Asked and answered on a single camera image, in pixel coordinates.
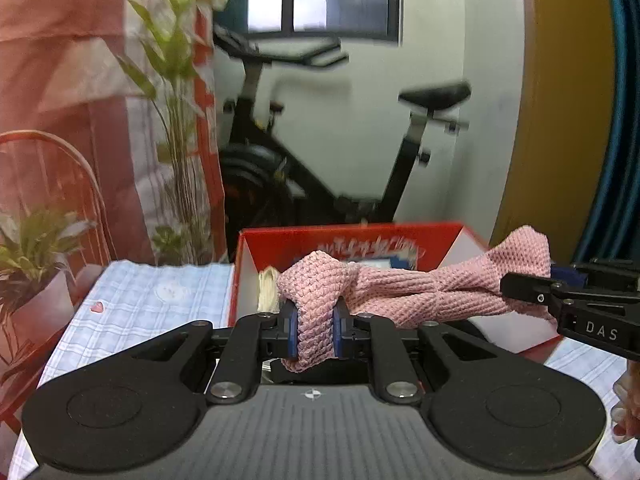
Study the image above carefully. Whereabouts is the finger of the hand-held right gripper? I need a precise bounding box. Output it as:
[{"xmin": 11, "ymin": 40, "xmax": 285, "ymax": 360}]
[
  {"xmin": 552, "ymin": 259, "xmax": 640, "ymax": 291},
  {"xmin": 500, "ymin": 272, "xmax": 568, "ymax": 318}
]

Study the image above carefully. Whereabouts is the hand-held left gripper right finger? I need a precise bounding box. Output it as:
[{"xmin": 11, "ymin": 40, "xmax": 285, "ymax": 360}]
[{"xmin": 331, "ymin": 298, "xmax": 508, "ymax": 404}]

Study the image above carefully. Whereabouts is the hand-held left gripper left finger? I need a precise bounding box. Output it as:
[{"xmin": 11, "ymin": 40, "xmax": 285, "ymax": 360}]
[{"xmin": 117, "ymin": 299, "xmax": 301, "ymax": 404}]

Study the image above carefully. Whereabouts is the cream mesh cloth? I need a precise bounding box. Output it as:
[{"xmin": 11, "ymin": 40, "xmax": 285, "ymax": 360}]
[{"xmin": 257, "ymin": 266, "xmax": 282, "ymax": 313}]

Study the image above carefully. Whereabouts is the pink knit cloth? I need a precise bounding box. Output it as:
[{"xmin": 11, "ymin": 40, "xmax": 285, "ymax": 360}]
[{"xmin": 276, "ymin": 226, "xmax": 557, "ymax": 374}]

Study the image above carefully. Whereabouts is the red cardboard box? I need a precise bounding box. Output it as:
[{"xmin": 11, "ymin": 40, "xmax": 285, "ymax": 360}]
[{"xmin": 227, "ymin": 221, "xmax": 563, "ymax": 361}]

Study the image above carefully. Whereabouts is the person's right hand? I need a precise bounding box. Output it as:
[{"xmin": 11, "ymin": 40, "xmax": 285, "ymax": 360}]
[{"xmin": 611, "ymin": 360, "xmax": 640, "ymax": 443}]

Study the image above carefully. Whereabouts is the blue checked tablecloth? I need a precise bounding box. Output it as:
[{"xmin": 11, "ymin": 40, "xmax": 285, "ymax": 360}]
[{"xmin": 12, "ymin": 259, "xmax": 640, "ymax": 480}]

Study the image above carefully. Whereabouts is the black exercise bike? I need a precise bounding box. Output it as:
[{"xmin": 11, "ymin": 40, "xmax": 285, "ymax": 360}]
[{"xmin": 212, "ymin": 25, "xmax": 473, "ymax": 263}]

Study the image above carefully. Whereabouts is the yellow wooden door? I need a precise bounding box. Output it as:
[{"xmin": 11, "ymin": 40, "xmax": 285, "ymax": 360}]
[{"xmin": 490, "ymin": 0, "xmax": 621, "ymax": 266}]

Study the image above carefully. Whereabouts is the pink printed backdrop cloth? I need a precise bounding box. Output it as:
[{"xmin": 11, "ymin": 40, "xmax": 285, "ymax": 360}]
[{"xmin": 0, "ymin": 0, "xmax": 228, "ymax": 431}]

